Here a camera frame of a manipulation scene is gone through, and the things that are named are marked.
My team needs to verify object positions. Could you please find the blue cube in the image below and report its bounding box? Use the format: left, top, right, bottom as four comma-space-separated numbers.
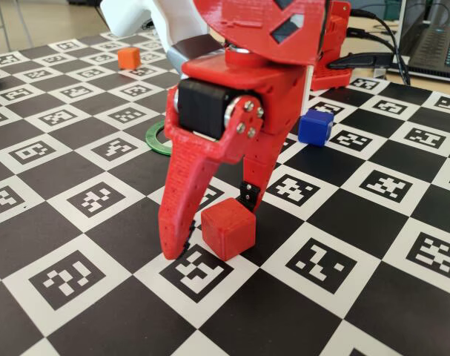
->
297, 108, 335, 147

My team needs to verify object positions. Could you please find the black usb cable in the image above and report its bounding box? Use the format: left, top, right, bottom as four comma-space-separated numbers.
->
349, 8, 403, 75
346, 27, 411, 86

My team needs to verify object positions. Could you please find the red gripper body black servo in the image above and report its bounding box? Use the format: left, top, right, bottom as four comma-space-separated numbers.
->
174, 51, 307, 141

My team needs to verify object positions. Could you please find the red cube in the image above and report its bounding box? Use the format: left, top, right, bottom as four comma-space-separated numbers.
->
201, 197, 257, 260

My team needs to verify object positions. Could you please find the dark laptop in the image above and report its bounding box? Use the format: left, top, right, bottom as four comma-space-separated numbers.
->
397, 0, 450, 85

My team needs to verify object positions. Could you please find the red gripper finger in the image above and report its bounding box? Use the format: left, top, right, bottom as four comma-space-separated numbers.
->
158, 88, 265, 260
239, 133, 291, 213

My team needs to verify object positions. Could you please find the green flat ring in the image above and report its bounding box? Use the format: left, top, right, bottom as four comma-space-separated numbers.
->
145, 120, 173, 156

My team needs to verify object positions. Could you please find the black plug with cable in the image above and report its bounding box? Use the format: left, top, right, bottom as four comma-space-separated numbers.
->
328, 51, 394, 71

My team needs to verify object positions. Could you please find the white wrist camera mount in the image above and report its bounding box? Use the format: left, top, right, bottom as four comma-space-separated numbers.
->
100, 0, 225, 71

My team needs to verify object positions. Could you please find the orange cube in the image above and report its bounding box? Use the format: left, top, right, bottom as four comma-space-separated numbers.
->
117, 47, 142, 70

